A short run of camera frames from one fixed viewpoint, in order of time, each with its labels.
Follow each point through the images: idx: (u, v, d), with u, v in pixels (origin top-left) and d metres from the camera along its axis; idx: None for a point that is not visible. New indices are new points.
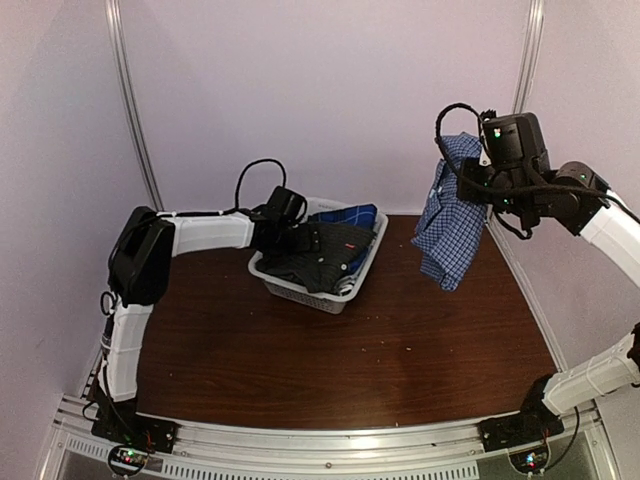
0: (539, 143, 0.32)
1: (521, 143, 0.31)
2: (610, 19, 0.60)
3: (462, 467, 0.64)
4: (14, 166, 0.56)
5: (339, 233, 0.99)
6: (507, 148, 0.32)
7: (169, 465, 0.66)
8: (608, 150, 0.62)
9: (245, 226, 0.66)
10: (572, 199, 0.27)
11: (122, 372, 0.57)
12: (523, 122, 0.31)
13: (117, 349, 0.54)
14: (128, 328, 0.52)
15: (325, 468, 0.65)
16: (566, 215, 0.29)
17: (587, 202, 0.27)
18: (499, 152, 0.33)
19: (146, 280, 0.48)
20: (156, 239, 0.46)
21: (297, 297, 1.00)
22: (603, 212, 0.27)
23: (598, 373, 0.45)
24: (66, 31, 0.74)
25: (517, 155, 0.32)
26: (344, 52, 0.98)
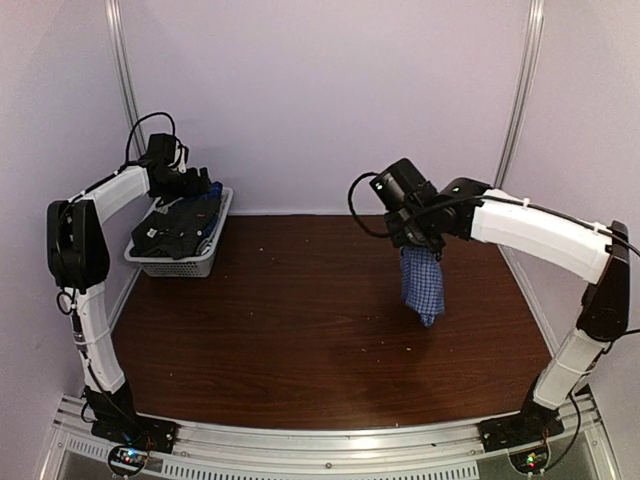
0: (414, 183, 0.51)
1: (397, 186, 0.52)
2: (611, 16, 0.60)
3: (462, 467, 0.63)
4: (14, 166, 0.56)
5: (191, 207, 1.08)
6: (394, 193, 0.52)
7: (169, 465, 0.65)
8: (609, 148, 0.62)
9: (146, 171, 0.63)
10: (447, 211, 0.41)
11: (107, 361, 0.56)
12: (394, 173, 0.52)
13: (93, 339, 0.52)
14: (93, 315, 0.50)
15: (325, 468, 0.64)
16: (452, 222, 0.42)
17: (456, 211, 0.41)
18: (391, 197, 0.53)
19: (96, 256, 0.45)
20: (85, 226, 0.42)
21: (169, 270, 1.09)
22: (481, 211, 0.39)
23: (566, 354, 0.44)
24: (65, 26, 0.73)
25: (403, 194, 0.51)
26: (344, 50, 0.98)
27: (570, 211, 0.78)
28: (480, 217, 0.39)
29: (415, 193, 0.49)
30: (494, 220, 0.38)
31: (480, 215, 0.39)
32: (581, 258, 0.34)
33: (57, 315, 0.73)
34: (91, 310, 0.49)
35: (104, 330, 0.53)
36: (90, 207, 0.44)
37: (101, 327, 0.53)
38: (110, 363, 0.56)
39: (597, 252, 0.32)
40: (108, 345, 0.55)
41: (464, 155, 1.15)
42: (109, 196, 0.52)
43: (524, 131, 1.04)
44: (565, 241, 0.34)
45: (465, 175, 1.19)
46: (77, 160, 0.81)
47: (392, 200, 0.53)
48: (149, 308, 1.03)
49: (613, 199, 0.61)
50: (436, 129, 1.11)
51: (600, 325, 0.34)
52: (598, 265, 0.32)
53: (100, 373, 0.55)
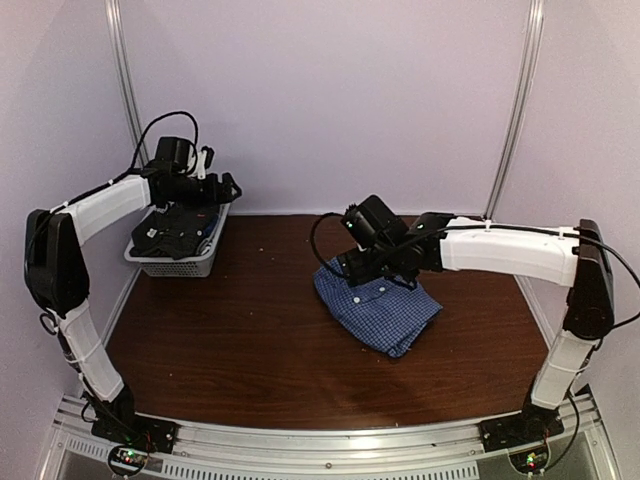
0: (383, 218, 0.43)
1: (368, 222, 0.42)
2: (611, 17, 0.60)
3: (461, 467, 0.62)
4: (15, 166, 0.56)
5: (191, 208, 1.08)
6: (364, 231, 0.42)
7: (169, 465, 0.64)
8: (609, 148, 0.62)
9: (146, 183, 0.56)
10: (415, 250, 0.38)
11: (100, 372, 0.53)
12: (363, 209, 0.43)
13: (81, 357, 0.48)
14: (78, 334, 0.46)
15: (325, 468, 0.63)
16: (421, 259, 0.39)
17: (426, 247, 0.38)
18: (360, 236, 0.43)
19: (72, 272, 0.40)
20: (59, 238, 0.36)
21: (169, 270, 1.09)
22: (446, 242, 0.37)
23: (559, 355, 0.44)
24: (65, 26, 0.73)
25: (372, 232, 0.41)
26: (343, 51, 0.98)
27: (569, 211, 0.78)
28: (447, 247, 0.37)
29: (385, 230, 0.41)
30: (459, 246, 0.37)
31: (447, 248, 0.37)
32: (553, 265, 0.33)
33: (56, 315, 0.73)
34: (76, 329, 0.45)
35: (94, 344, 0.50)
36: (70, 221, 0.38)
37: (91, 341, 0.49)
38: (103, 375, 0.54)
39: (563, 255, 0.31)
40: (100, 359, 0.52)
41: (464, 155, 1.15)
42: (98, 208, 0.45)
43: (523, 131, 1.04)
44: (532, 251, 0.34)
45: (465, 175, 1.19)
46: (77, 161, 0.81)
47: (360, 240, 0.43)
48: (149, 308, 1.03)
49: (613, 199, 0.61)
50: (436, 129, 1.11)
51: (587, 324, 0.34)
52: (571, 269, 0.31)
53: (96, 384, 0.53)
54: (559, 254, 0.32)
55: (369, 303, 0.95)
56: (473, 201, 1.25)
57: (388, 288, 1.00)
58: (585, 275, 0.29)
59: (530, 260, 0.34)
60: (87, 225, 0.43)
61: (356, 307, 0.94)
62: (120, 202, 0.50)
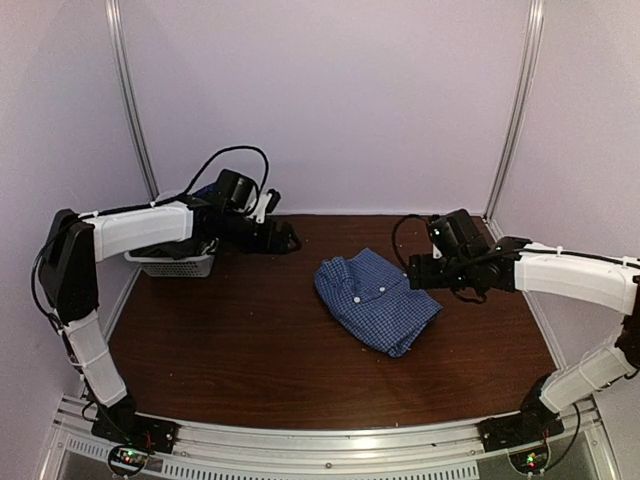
0: (469, 235, 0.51)
1: (454, 235, 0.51)
2: (611, 16, 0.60)
3: (462, 467, 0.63)
4: (14, 165, 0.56)
5: None
6: (447, 241, 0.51)
7: (169, 465, 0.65)
8: (608, 148, 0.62)
9: (184, 215, 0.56)
10: (492, 268, 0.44)
11: (103, 379, 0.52)
12: (454, 222, 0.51)
13: (84, 364, 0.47)
14: (81, 342, 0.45)
15: (325, 468, 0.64)
16: (496, 278, 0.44)
17: (502, 268, 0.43)
18: (444, 244, 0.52)
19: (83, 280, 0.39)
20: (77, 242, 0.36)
21: (169, 271, 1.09)
22: (521, 264, 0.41)
23: (589, 364, 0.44)
24: (66, 28, 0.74)
25: (455, 243, 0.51)
26: (344, 51, 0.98)
27: (569, 211, 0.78)
28: (521, 267, 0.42)
29: (468, 244, 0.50)
30: (531, 267, 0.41)
31: (521, 268, 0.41)
32: (616, 292, 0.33)
33: None
34: (79, 337, 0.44)
35: (99, 352, 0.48)
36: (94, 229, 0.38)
37: (95, 350, 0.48)
38: (105, 380, 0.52)
39: (624, 282, 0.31)
40: (103, 367, 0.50)
41: (464, 154, 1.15)
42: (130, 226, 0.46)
43: (523, 131, 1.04)
44: (595, 277, 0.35)
45: (465, 175, 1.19)
46: (78, 161, 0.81)
47: (445, 248, 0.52)
48: (149, 308, 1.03)
49: (613, 199, 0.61)
50: (437, 129, 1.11)
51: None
52: (626, 297, 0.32)
53: (98, 389, 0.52)
54: (616, 279, 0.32)
55: (369, 303, 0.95)
56: (473, 201, 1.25)
57: (388, 288, 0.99)
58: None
59: (602, 288, 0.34)
60: (108, 240, 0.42)
61: (357, 306, 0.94)
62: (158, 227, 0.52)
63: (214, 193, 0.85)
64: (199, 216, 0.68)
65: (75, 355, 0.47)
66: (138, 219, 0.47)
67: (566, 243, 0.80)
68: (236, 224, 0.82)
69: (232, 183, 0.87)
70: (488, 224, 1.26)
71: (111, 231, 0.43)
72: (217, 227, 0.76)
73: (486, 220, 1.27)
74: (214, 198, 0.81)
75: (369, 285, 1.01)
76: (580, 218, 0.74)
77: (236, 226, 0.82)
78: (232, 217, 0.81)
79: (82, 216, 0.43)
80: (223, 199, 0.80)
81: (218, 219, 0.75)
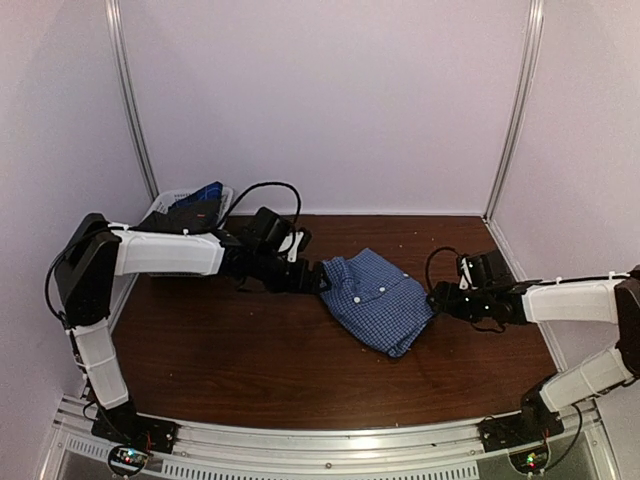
0: (495, 272, 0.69)
1: (483, 270, 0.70)
2: (611, 16, 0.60)
3: (462, 467, 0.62)
4: (15, 166, 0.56)
5: (190, 208, 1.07)
6: (478, 274, 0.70)
7: (169, 465, 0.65)
8: (609, 147, 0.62)
9: (214, 250, 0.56)
10: (506, 306, 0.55)
11: (105, 383, 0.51)
12: (485, 261, 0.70)
13: (89, 365, 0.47)
14: (89, 344, 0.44)
15: (325, 468, 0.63)
16: (510, 314, 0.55)
17: (515, 308, 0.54)
18: (477, 276, 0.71)
19: (97, 291, 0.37)
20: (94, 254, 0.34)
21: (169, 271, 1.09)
22: (528, 297, 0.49)
23: (592, 366, 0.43)
24: (65, 26, 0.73)
25: (483, 276, 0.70)
26: (344, 50, 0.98)
27: (569, 212, 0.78)
28: (527, 300, 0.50)
29: (492, 279, 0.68)
30: (534, 298, 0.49)
31: (530, 300, 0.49)
32: (601, 301, 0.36)
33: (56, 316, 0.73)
34: (87, 339, 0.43)
35: (105, 358, 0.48)
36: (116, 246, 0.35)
37: (101, 355, 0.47)
38: (108, 385, 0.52)
39: (603, 289, 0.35)
40: (108, 372, 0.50)
41: (464, 155, 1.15)
42: (156, 248, 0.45)
43: (523, 131, 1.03)
44: (582, 293, 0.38)
45: (465, 175, 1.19)
46: (78, 162, 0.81)
47: (476, 278, 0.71)
48: (149, 308, 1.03)
49: (613, 200, 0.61)
50: (436, 129, 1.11)
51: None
52: (610, 303, 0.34)
53: (100, 390, 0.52)
54: (598, 289, 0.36)
55: (369, 303, 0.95)
56: (473, 201, 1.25)
57: (388, 288, 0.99)
58: (623, 302, 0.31)
59: (593, 302, 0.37)
60: (130, 256, 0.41)
61: (358, 306, 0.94)
62: (183, 255, 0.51)
63: (247, 231, 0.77)
64: (230, 255, 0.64)
65: (81, 357, 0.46)
66: (164, 244, 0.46)
67: (567, 243, 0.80)
68: (268, 263, 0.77)
69: (268, 221, 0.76)
70: (488, 224, 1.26)
71: (135, 249, 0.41)
72: (250, 266, 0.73)
73: (486, 220, 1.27)
74: (248, 236, 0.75)
75: (369, 285, 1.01)
76: (580, 219, 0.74)
77: (270, 265, 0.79)
78: (266, 254, 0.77)
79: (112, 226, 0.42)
80: (257, 239, 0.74)
81: (250, 258, 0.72)
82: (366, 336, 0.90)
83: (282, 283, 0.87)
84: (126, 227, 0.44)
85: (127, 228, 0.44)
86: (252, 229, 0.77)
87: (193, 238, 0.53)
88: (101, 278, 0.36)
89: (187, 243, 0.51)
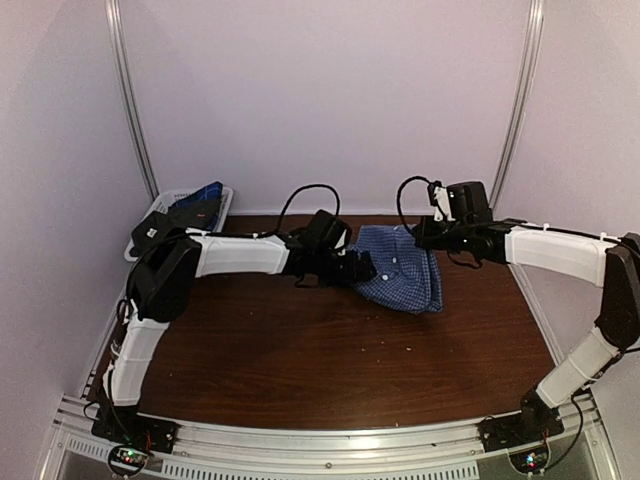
0: (478, 204, 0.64)
1: (465, 201, 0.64)
2: (610, 16, 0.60)
3: (462, 467, 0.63)
4: (15, 166, 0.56)
5: (190, 208, 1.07)
6: (459, 204, 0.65)
7: (169, 465, 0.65)
8: (608, 147, 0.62)
9: (280, 253, 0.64)
10: (487, 240, 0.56)
11: (125, 382, 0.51)
12: (469, 191, 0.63)
13: (125, 358, 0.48)
14: (139, 340, 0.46)
15: (325, 468, 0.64)
16: (488, 250, 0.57)
17: (494, 244, 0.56)
18: (458, 207, 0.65)
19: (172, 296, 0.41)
20: (178, 258, 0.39)
21: None
22: (507, 238, 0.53)
23: (578, 351, 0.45)
24: (65, 27, 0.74)
25: (464, 208, 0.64)
26: (343, 51, 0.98)
27: (569, 211, 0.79)
28: (510, 240, 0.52)
29: (474, 213, 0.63)
30: (517, 240, 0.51)
31: (510, 240, 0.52)
32: (591, 261, 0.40)
33: (56, 314, 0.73)
34: (140, 335, 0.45)
35: (143, 357, 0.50)
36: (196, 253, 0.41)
37: (141, 353, 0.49)
38: (128, 385, 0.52)
39: (595, 251, 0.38)
40: (136, 373, 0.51)
41: (464, 155, 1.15)
42: (224, 255, 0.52)
43: (523, 131, 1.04)
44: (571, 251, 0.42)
45: (466, 175, 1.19)
46: (78, 161, 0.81)
47: (457, 209, 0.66)
48: None
49: (613, 199, 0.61)
50: (436, 129, 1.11)
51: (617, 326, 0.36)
52: (601, 265, 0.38)
53: (116, 386, 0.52)
54: (590, 251, 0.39)
55: (396, 279, 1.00)
56: None
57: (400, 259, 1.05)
58: (612, 269, 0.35)
59: (586, 259, 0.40)
60: (208, 259, 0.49)
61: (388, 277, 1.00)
62: (251, 257, 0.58)
63: (306, 232, 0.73)
64: (292, 257, 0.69)
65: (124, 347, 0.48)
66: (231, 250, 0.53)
67: None
68: (323, 264, 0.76)
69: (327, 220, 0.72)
70: None
71: (211, 253, 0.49)
72: (309, 265, 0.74)
73: None
74: (307, 236, 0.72)
75: (383, 260, 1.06)
76: (580, 218, 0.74)
77: (329, 264, 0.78)
78: (321, 255, 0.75)
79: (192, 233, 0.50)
80: (317, 239, 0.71)
81: (308, 261, 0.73)
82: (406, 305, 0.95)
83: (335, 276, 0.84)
84: (202, 233, 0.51)
85: (205, 233, 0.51)
86: (309, 229, 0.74)
87: (259, 241, 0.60)
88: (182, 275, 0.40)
89: (257, 246, 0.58)
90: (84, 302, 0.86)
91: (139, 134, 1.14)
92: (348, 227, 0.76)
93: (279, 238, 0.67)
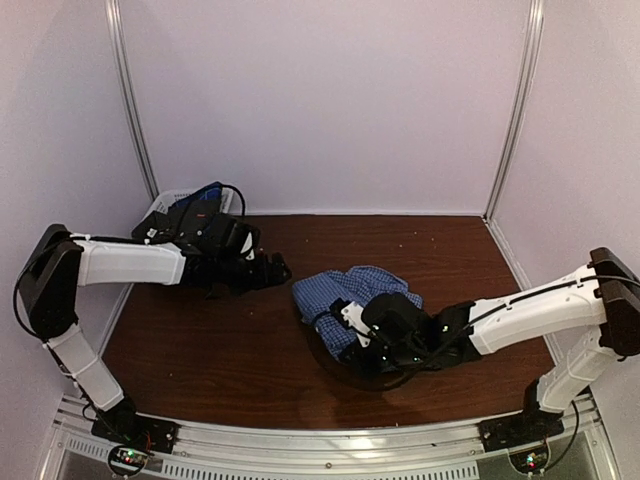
0: (410, 319, 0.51)
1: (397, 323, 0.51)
2: (611, 17, 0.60)
3: (462, 467, 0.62)
4: (16, 167, 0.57)
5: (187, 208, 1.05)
6: (389, 329, 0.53)
7: (169, 465, 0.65)
8: (609, 147, 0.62)
9: (176, 259, 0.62)
10: (451, 351, 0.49)
11: (97, 387, 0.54)
12: (394, 314, 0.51)
13: (73, 371, 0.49)
14: (66, 352, 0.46)
15: (325, 468, 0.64)
16: (456, 358, 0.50)
17: (460, 355, 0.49)
18: (394, 330, 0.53)
19: (60, 302, 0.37)
20: (56, 265, 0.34)
21: None
22: (475, 336, 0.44)
23: (579, 366, 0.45)
24: (65, 27, 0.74)
25: (400, 333, 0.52)
26: (343, 51, 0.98)
27: (568, 212, 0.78)
28: (480, 336, 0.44)
29: (416, 333, 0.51)
30: (486, 333, 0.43)
31: (479, 337, 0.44)
32: (582, 311, 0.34)
33: None
34: (62, 348, 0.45)
35: (88, 363, 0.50)
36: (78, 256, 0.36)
37: (83, 360, 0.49)
38: (97, 388, 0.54)
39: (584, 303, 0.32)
40: (94, 376, 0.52)
41: (464, 155, 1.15)
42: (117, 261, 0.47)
43: (523, 131, 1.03)
44: (552, 313, 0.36)
45: (466, 175, 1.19)
46: (78, 162, 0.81)
47: (393, 333, 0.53)
48: (149, 309, 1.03)
49: (613, 200, 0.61)
50: (436, 129, 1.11)
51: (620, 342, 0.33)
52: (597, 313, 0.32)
53: (91, 395, 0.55)
54: (575, 303, 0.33)
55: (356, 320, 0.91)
56: (473, 201, 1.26)
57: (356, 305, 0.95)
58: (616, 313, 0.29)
59: (577, 312, 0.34)
60: (96, 267, 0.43)
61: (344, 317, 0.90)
62: (146, 265, 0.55)
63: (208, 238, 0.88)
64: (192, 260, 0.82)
65: (65, 365, 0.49)
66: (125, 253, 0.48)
67: (567, 244, 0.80)
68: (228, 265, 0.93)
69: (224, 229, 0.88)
70: (488, 224, 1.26)
71: (102, 258, 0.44)
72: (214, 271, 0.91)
73: (486, 220, 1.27)
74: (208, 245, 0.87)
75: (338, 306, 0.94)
76: (580, 218, 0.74)
77: (232, 270, 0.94)
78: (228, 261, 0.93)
79: (73, 237, 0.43)
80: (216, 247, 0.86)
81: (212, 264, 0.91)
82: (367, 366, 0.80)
83: (247, 282, 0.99)
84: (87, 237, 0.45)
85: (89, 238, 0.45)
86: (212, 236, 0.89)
87: (154, 249, 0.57)
88: (66, 286, 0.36)
89: (150, 254, 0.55)
90: (84, 302, 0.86)
91: (139, 134, 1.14)
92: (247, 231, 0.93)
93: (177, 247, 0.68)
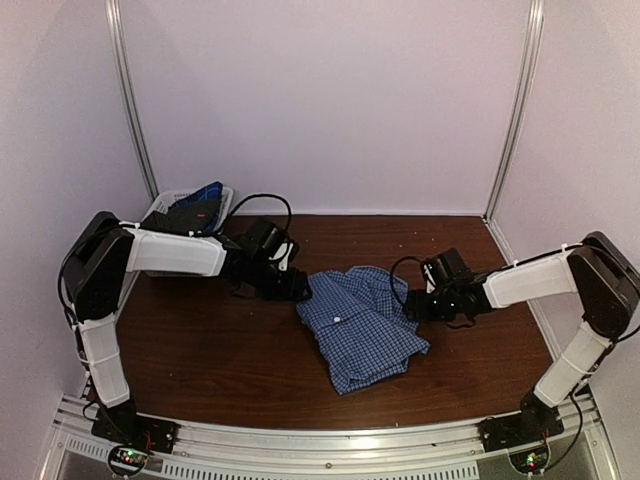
0: (455, 269, 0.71)
1: (443, 269, 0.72)
2: (611, 17, 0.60)
3: (462, 467, 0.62)
4: (16, 168, 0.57)
5: (190, 208, 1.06)
6: (438, 272, 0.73)
7: (169, 465, 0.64)
8: (609, 147, 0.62)
9: (217, 253, 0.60)
10: (470, 296, 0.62)
11: (108, 380, 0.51)
12: (444, 260, 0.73)
13: (92, 362, 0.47)
14: (93, 342, 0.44)
15: (325, 468, 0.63)
16: (477, 305, 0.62)
17: (479, 301, 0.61)
18: (439, 275, 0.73)
19: (107, 287, 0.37)
20: (108, 249, 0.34)
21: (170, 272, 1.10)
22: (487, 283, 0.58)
23: (570, 348, 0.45)
24: (65, 28, 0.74)
25: (444, 275, 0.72)
26: (343, 51, 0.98)
27: (569, 212, 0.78)
28: (489, 286, 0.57)
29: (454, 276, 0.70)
30: (495, 284, 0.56)
31: (489, 286, 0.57)
32: (559, 273, 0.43)
33: (55, 315, 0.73)
34: (92, 336, 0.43)
35: (110, 354, 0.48)
36: (127, 241, 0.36)
37: (106, 352, 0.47)
38: (110, 383, 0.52)
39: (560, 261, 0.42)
40: (111, 370, 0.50)
41: (464, 154, 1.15)
42: (164, 250, 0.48)
43: (523, 131, 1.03)
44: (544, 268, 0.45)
45: (465, 175, 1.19)
46: (78, 162, 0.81)
47: (439, 277, 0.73)
48: (149, 309, 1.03)
49: (613, 200, 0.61)
50: (436, 129, 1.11)
51: (601, 312, 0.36)
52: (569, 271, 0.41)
53: (101, 389, 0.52)
54: (555, 262, 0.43)
55: (348, 331, 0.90)
56: (473, 201, 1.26)
57: (348, 319, 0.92)
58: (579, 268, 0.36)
59: (555, 273, 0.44)
60: (142, 253, 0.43)
61: (334, 330, 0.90)
62: (192, 255, 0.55)
63: (245, 236, 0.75)
64: (230, 257, 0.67)
65: (85, 353, 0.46)
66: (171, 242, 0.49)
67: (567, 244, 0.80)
68: (263, 271, 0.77)
69: (266, 229, 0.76)
70: (488, 224, 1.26)
71: (146, 246, 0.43)
72: (246, 272, 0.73)
73: (486, 220, 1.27)
74: (246, 242, 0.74)
75: (331, 318, 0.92)
76: (580, 219, 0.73)
77: (266, 274, 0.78)
78: (263, 263, 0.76)
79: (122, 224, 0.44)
80: (255, 246, 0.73)
81: (249, 264, 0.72)
82: (354, 381, 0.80)
83: (274, 291, 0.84)
84: (135, 226, 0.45)
85: (137, 226, 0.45)
86: (249, 235, 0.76)
87: (197, 240, 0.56)
88: (114, 271, 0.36)
89: (195, 245, 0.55)
90: None
91: (140, 134, 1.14)
92: (288, 236, 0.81)
93: (217, 240, 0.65)
